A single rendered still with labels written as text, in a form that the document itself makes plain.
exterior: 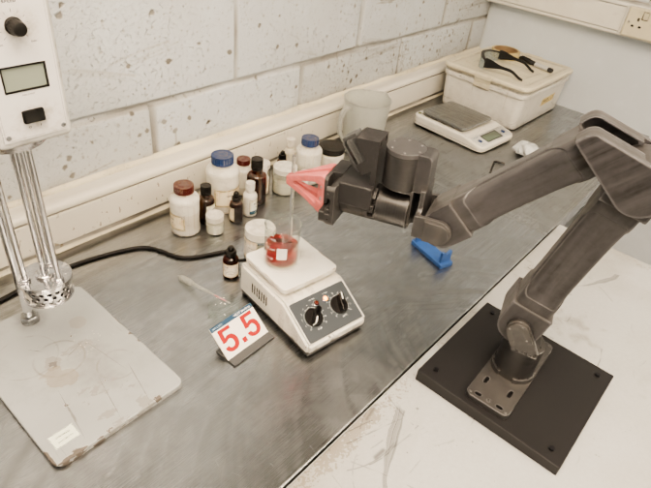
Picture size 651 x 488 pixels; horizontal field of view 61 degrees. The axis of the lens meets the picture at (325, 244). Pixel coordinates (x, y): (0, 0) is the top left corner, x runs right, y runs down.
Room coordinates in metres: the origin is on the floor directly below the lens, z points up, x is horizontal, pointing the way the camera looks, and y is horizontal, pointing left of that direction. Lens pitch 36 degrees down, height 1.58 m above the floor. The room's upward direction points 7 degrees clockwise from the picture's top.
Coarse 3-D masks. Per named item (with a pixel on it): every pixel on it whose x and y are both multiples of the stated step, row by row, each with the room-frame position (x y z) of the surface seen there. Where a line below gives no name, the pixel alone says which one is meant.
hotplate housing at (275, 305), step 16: (256, 272) 0.74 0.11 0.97; (256, 288) 0.72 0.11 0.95; (272, 288) 0.70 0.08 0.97; (304, 288) 0.71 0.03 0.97; (320, 288) 0.72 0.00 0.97; (256, 304) 0.73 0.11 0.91; (272, 304) 0.69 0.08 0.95; (288, 304) 0.67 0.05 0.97; (272, 320) 0.69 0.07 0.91; (288, 320) 0.66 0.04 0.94; (288, 336) 0.66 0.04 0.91; (304, 336) 0.63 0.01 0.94; (336, 336) 0.66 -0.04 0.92; (304, 352) 0.63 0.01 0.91
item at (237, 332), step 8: (248, 312) 0.67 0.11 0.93; (232, 320) 0.65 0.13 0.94; (240, 320) 0.66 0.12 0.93; (248, 320) 0.66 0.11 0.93; (256, 320) 0.67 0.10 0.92; (224, 328) 0.63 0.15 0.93; (232, 328) 0.64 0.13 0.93; (240, 328) 0.64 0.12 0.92; (248, 328) 0.65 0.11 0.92; (256, 328) 0.66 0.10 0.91; (216, 336) 0.61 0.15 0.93; (224, 336) 0.62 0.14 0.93; (232, 336) 0.63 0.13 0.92; (240, 336) 0.63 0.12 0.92; (248, 336) 0.64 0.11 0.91; (224, 344) 0.61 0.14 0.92; (232, 344) 0.62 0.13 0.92; (240, 344) 0.62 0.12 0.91
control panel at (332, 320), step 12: (336, 288) 0.73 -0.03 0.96; (300, 300) 0.68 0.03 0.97; (312, 300) 0.69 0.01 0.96; (324, 300) 0.70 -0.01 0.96; (348, 300) 0.72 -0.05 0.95; (300, 312) 0.67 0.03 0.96; (324, 312) 0.68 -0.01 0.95; (348, 312) 0.70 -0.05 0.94; (300, 324) 0.65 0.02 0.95; (324, 324) 0.66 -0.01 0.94; (336, 324) 0.67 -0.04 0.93; (312, 336) 0.64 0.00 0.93; (324, 336) 0.64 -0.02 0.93
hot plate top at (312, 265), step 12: (300, 240) 0.82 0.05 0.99; (252, 252) 0.77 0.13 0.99; (300, 252) 0.79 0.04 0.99; (312, 252) 0.79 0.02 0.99; (252, 264) 0.74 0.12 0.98; (264, 264) 0.74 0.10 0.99; (300, 264) 0.75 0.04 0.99; (312, 264) 0.76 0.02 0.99; (324, 264) 0.76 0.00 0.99; (264, 276) 0.71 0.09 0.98; (276, 276) 0.71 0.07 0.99; (288, 276) 0.72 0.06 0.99; (300, 276) 0.72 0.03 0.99; (312, 276) 0.72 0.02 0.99; (324, 276) 0.73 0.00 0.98; (276, 288) 0.69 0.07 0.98; (288, 288) 0.69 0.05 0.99
